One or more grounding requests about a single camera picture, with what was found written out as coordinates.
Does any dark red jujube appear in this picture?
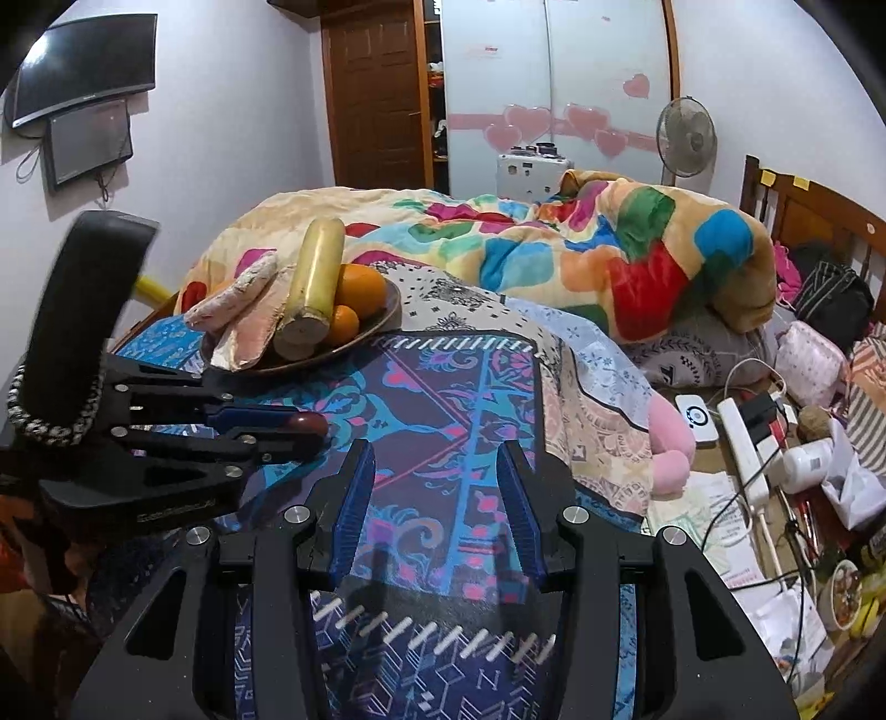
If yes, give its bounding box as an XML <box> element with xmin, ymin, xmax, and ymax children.
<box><xmin>284</xmin><ymin>411</ymin><xmax>329</xmax><ymax>440</ymax></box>

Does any pomelo segment peeled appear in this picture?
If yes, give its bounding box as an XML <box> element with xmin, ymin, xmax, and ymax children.
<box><xmin>185</xmin><ymin>252</ymin><xmax>278</xmax><ymax>333</ymax></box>

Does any long yellow sugarcane piece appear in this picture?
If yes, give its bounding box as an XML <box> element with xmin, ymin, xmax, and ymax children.
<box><xmin>274</xmin><ymin>218</ymin><xmax>346</xmax><ymax>348</ymax></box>

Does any small orange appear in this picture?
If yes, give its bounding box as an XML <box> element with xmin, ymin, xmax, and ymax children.
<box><xmin>323</xmin><ymin>305</ymin><xmax>360</xmax><ymax>348</ymax></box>

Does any large orange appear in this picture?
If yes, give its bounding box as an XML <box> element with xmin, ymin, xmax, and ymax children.
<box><xmin>335</xmin><ymin>264</ymin><xmax>386</xmax><ymax>321</ymax></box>

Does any purple round plate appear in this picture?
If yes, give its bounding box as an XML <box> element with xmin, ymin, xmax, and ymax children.
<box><xmin>198</xmin><ymin>277</ymin><xmax>404</xmax><ymax>377</ymax></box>

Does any white power strip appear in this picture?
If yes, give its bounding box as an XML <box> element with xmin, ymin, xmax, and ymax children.
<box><xmin>717</xmin><ymin>398</ymin><xmax>769</xmax><ymax>513</ymax></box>

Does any pink plush toy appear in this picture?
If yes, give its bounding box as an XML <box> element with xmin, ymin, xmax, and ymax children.
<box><xmin>649</xmin><ymin>392</ymin><xmax>696</xmax><ymax>498</ymax></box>

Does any white bottle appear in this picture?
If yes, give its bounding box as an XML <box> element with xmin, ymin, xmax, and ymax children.
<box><xmin>782</xmin><ymin>438</ymin><xmax>833</xmax><ymax>495</ymax></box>

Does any white round-button device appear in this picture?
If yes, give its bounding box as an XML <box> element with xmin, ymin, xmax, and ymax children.
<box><xmin>674</xmin><ymin>394</ymin><xmax>719</xmax><ymax>445</ymax></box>

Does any blue patterned bed cover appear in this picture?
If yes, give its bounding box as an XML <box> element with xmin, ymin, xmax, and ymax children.
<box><xmin>112</xmin><ymin>265</ymin><xmax>660</xmax><ymax>720</ymax></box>

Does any pink patterned pillow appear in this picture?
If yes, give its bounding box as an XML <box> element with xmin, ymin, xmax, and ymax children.
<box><xmin>775</xmin><ymin>321</ymin><xmax>848</xmax><ymax>408</ymax></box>

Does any white box appliance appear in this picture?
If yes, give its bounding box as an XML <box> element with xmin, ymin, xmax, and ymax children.
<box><xmin>496</xmin><ymin>141</ymin><xmax>574</xmax><ymax>203</ymax></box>

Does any black striped bag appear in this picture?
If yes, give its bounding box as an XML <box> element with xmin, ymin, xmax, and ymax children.
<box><xmin>793</xmin><ymin>261</ymin><xmax>874</xmax><ymax>354</ymax></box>

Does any brown wooden door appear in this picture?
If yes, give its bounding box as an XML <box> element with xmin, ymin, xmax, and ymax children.
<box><xmin>321</xmin><ymin>2</ymin><xmax>431</xmax><ymax>189</ymax></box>

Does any colourful patchwork blanket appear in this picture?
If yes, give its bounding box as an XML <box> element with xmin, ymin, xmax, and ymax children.
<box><xmin>176</xmin><ymin>169</ymin><xmax>776</xmax><ymax>343</ymax></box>

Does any wooden headboard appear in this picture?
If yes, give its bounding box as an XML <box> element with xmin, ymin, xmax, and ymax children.
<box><xmin>740</xmin><ymin>155</ymin><xmax>884</xmax><ymax>324</ymax></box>

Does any white wardrobe with hearts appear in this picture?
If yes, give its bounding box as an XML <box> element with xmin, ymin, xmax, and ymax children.
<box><xmin>440</xmin><ymin>0</ymin><xmax>679</xmax><ymax>198</ymax></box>

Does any standing electric fan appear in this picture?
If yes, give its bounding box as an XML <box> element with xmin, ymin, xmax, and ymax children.
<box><xmin>655</xmin><ymin>96</ymin><xmax>718</xmax><ymax>184</ymax></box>

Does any yellow chair frame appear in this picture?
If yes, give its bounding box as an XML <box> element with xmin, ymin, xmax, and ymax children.
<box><xmin>132</xmin><ymin>275</ymin><xmax>174</xmax><ymax>311</ymax></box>

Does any small black wall monitor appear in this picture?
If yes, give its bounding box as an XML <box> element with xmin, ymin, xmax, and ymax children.
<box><xmin>44</xmin><ymin>99</ymin><xmax>133</xmax><ymax>193</ymax></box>

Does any wall mounted television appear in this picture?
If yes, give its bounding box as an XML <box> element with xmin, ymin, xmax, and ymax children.
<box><xmin>4</xmin><ymin>13</ymin><xmax>158</xmax><ymax>129</ymax></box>

